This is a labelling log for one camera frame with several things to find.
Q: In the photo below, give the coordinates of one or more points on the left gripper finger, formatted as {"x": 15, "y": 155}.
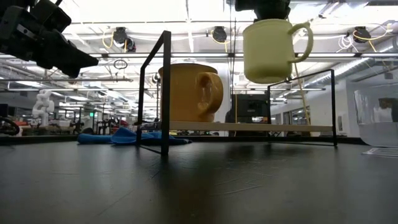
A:
{"x": 68, "y": 59}

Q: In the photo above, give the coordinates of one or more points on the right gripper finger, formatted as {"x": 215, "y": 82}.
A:
{"x": 272, "y": 15}

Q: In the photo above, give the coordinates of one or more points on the yellow mug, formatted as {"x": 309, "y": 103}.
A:
{"x": 267, "y": 49}

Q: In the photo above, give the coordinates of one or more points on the orange mug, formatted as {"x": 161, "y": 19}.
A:
{"x": 183, "y": 93}

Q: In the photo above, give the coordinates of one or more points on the clear plastic cup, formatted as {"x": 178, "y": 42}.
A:
{"x": 379, "y": 124}

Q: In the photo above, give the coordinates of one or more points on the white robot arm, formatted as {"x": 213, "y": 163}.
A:
{"x": 43, "y": 105}

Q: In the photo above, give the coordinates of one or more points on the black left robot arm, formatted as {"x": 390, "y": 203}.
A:
{"x": 12, "y": 2}

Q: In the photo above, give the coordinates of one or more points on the black vented computer case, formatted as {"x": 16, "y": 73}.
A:
{"x": 248, "y": 105}

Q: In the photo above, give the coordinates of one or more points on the blue cloth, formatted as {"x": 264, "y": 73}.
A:
{"x": 124, "y": 137}

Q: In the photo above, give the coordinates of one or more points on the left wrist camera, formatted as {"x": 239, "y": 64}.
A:
{"x": 53, "y": 15}

